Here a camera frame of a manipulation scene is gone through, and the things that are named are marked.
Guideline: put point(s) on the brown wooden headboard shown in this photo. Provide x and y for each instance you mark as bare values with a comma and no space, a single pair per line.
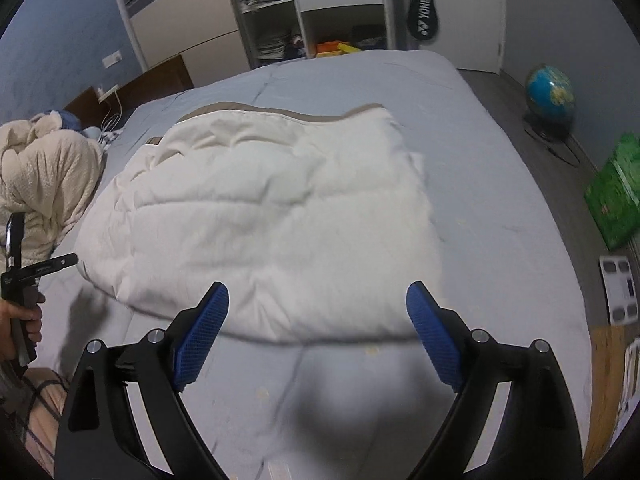
150,82

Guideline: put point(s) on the bed with grey sheet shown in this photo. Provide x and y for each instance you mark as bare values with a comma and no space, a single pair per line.
490,260

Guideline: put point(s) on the person's plaid trousers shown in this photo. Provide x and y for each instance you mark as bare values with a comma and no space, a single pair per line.
45,410

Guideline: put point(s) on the white wall socket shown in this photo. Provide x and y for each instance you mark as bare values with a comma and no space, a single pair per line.
112,58

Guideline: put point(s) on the white wardrobe sliding door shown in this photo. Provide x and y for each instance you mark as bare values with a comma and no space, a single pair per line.
175,15

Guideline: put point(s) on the wooden board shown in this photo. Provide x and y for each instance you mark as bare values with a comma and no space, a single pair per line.
605,390

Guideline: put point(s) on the blue cloth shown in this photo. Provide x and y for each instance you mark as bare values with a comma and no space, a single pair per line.
72,120

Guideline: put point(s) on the person's left hand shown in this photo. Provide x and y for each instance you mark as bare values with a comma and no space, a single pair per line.
20,327

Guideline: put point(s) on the cream down jacket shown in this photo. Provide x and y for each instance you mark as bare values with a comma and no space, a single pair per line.
280,220

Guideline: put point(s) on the black racket bag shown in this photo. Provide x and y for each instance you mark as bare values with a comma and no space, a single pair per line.
422,5

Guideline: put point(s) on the green shopping bag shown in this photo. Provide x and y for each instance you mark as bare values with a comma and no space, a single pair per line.
617,195

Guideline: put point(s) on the open wardrobe with clothes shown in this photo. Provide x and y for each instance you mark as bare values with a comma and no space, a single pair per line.
265,10

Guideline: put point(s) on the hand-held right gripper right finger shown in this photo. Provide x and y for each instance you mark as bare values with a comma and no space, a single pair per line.
432,340

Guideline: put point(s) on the blue globe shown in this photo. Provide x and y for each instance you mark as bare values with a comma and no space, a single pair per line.
550,92

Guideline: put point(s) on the orange and yellow toy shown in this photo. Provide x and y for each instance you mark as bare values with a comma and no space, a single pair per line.
335,48

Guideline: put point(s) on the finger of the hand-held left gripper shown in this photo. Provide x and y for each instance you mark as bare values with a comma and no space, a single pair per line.
17,240
55,262

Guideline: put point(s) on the white bathroom scale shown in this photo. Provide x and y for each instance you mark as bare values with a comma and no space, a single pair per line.
620,287

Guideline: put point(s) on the white room door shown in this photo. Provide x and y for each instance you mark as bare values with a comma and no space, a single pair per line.
470,10

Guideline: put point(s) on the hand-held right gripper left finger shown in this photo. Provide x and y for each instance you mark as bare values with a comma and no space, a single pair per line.
200,340

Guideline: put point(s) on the cream knitted blanket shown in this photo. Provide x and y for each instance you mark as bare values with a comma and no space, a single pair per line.
45,175

